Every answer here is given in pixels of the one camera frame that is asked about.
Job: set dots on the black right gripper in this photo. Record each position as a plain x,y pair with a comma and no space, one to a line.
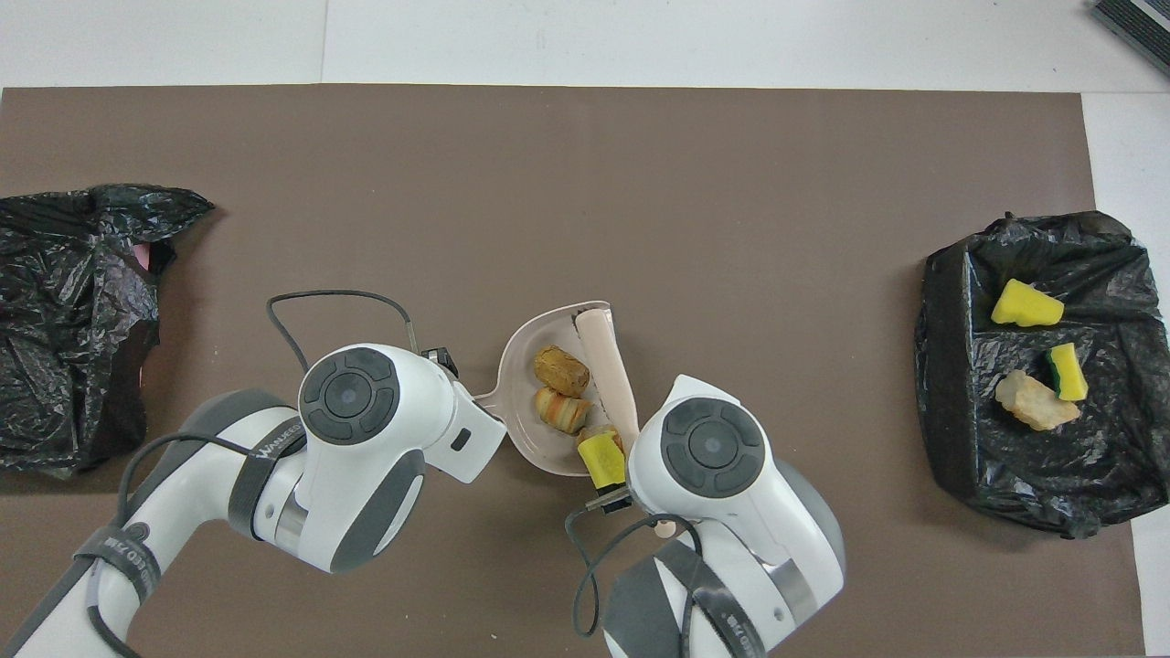
608,503

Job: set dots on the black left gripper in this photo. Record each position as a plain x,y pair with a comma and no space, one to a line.
441,361

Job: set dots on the yellow sponge piece with notch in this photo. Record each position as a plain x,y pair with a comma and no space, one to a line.
603,461

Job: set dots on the pale rock chunk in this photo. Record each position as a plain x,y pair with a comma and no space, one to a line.
599,431

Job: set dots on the beige plastic dustpan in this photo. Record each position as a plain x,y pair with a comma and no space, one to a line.
519,375

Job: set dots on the small striped croissant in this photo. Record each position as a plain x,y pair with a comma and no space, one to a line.
563,411

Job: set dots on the brown oval bread roll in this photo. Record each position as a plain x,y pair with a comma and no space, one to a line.
561,370

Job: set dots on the beige brush with black bristles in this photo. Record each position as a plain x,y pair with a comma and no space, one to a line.
608,356

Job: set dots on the beige rock chunk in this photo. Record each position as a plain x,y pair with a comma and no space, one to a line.
1037,404

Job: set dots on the yellow sponge wedge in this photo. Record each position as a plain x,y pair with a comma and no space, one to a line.
1024,306

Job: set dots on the yellow sponge piece green-backed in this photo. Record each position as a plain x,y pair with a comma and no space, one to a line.
1071,376

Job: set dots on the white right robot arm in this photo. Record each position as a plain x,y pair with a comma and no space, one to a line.
722,475

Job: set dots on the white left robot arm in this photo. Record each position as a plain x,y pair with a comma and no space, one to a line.
356,439

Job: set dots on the pink bin with black bag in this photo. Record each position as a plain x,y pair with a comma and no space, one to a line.
55,366

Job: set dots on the brown table mat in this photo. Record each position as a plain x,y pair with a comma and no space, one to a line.
457,183

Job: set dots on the dark ribbed grille panel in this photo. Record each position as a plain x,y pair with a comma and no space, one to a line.
1138,26

